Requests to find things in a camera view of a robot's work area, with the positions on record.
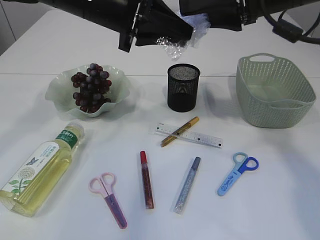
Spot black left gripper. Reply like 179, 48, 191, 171
117, 0, 194, 53

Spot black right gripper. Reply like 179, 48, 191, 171
179, 0, 259, 32

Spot clear plastic sheet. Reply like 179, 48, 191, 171
156, 11, 211, 61

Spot purple artificial grape bunch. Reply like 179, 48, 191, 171
70, 63, 112, 114

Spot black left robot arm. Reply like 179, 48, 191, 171
43, 0, 193, 52

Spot black mesh pen cup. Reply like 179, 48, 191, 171
167, 63, 201, 113

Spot green woven plastic basket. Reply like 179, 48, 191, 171
235, 53, 316, 129

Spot clear plastic ruler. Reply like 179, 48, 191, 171
154, 123, 223, 149

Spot gold marker pen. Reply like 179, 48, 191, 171
160, 116, 200, 148

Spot red glitter glue tube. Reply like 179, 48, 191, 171
140, 151, 155, 210

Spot silver glitter glue tube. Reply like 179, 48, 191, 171
173, 156, 201, 215

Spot blue capped scissors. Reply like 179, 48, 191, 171
217, 152, 259, 197

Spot pink purple scissors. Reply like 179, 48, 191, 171
88, 172, 128, 230

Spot yellow tea bottle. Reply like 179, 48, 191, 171
0, 122, 85, 217

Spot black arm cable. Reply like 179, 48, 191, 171
259, 0, 320, 45

